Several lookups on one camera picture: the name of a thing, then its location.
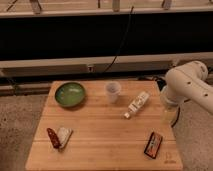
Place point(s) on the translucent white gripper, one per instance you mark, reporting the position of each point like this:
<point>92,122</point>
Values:
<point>170,112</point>

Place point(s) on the white plastic bottle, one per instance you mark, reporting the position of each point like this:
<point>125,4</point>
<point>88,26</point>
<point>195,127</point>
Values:
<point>137,104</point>

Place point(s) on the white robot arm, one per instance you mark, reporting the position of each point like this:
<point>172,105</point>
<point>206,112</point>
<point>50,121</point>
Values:
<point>186,82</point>

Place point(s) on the black orange candy box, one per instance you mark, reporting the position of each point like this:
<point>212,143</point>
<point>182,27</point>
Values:
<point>153,145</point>

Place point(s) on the wooden cutting board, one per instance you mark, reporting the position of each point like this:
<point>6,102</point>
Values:
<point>102,138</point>

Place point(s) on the green ceramic bowl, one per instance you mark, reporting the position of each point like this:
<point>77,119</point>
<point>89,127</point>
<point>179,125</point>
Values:
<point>70,94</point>

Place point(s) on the white wrapped snack packet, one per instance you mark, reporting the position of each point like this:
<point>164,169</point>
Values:
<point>64,135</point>

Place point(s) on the brown snack bar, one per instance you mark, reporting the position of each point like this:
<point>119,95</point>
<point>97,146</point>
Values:
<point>54,138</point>

